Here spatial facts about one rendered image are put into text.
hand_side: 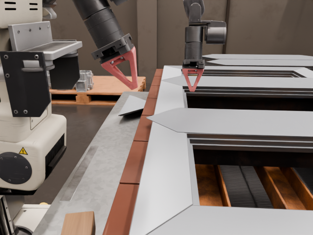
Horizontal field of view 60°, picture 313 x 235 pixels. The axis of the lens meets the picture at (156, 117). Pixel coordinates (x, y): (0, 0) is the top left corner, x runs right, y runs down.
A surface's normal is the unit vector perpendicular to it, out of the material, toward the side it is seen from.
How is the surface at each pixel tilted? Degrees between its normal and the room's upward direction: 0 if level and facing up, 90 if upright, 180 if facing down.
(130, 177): 0
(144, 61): 90
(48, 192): 0
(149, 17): 90
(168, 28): 90
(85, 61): 90
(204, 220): 0
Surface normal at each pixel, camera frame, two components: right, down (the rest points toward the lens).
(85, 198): 0.00, -0.93
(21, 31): 1.00, 0.00
